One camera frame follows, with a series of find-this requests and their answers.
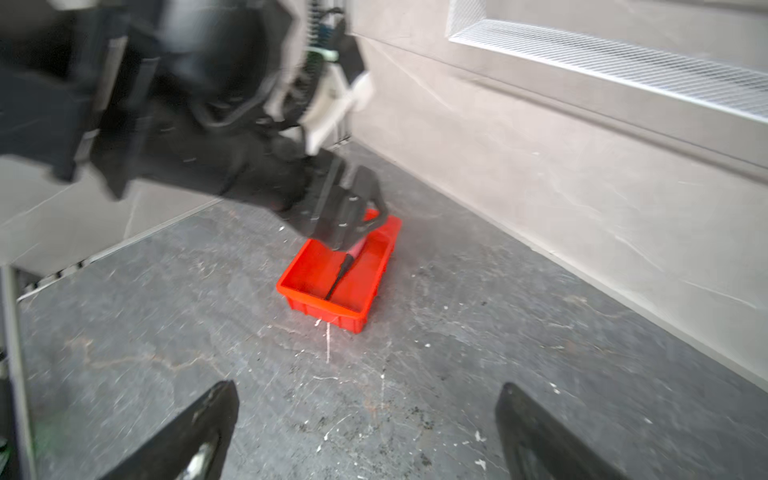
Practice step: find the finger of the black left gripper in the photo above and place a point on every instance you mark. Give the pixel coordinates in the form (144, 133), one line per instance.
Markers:
(337, 216)

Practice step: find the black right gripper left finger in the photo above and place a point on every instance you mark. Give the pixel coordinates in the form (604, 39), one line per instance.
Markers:
(192, 446)

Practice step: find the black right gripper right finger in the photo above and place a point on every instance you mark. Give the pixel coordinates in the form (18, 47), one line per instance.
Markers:
(536, 445)

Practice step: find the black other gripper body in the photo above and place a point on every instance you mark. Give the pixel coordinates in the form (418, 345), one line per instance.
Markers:
(165, 145)

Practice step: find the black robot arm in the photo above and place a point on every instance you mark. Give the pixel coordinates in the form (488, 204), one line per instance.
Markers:
(179, 98)

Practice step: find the red plastic bin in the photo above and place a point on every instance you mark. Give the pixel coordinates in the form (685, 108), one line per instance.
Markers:
(311, 286)

